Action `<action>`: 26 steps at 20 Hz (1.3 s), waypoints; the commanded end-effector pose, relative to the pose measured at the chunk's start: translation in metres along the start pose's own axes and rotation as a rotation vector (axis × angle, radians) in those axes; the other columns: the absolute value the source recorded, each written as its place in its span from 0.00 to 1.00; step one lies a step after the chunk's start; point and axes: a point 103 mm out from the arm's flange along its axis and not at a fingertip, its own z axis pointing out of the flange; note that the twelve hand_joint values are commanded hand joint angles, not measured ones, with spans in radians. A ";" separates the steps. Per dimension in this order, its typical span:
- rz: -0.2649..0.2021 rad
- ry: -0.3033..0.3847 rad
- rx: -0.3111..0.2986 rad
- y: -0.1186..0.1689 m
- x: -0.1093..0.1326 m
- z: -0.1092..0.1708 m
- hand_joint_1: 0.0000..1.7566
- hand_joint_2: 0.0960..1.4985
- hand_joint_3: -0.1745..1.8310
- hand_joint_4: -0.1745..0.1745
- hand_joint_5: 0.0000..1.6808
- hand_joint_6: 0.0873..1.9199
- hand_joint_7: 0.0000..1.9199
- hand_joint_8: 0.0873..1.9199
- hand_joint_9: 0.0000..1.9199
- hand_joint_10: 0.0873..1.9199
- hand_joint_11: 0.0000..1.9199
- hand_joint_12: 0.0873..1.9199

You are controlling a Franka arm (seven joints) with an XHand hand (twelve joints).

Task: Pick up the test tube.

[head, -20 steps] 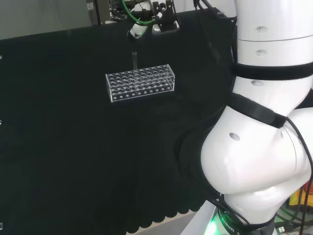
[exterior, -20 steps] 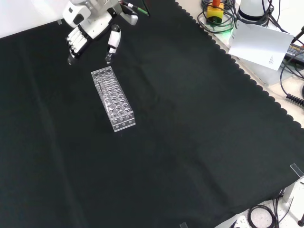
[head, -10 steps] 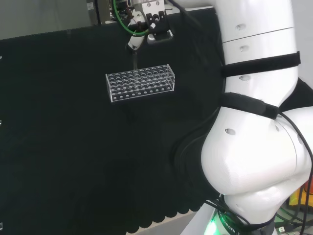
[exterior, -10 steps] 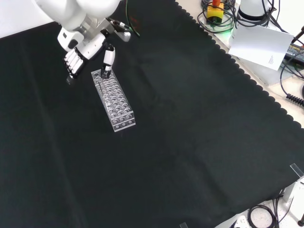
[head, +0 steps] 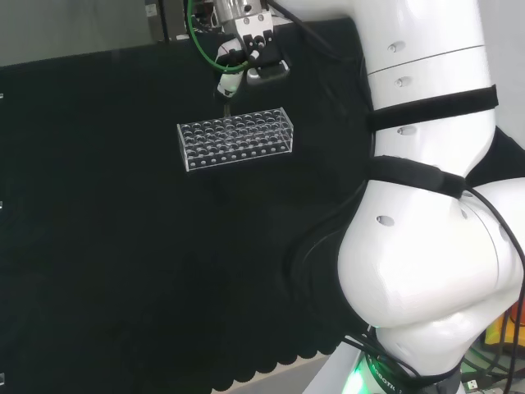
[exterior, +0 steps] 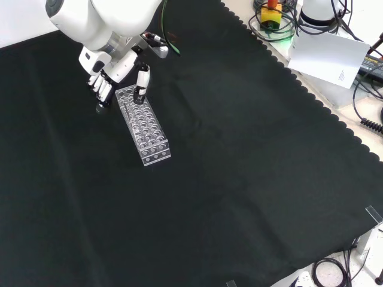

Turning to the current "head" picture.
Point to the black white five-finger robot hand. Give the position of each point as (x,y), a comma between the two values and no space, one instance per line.
(254,30)

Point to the clear glass test tube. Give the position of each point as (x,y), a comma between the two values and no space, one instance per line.
(226,110)

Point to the clear plastic test tube rack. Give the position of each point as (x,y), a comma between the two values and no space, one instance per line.
(236,137)

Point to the grey metal cabinet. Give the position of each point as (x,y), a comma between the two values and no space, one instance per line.
(164,18)

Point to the black bench cloth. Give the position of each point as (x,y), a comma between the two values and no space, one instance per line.
(123,246)

